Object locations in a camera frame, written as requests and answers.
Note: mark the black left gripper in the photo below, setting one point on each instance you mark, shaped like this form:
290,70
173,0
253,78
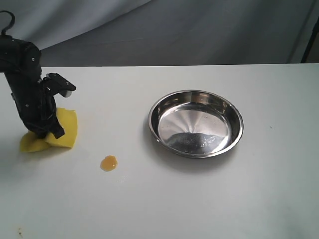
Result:
35,105

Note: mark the yellow sponge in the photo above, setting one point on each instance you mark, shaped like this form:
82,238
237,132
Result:
67,119

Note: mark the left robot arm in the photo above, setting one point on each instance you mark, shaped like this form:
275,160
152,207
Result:
18,55

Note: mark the orange liquid spill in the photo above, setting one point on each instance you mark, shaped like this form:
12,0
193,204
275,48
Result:
109,163

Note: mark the grey backdrop cloth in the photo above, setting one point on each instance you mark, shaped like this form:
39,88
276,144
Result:
163,32

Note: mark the round stainless steel dish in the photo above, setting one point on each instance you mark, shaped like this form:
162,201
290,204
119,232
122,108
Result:
195,123

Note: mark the black backdrop stand pole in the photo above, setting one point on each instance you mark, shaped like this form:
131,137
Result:
311,41

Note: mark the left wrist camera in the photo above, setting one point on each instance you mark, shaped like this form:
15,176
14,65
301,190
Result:
56,84

